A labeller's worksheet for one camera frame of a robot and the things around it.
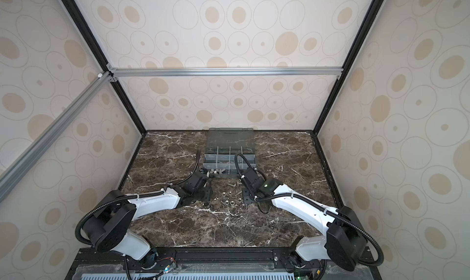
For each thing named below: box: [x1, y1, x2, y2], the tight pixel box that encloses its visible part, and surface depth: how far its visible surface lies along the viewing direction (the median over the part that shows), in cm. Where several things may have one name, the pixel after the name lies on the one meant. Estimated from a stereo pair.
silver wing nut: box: [209, 168, 226, 175], surface depth 102 cm
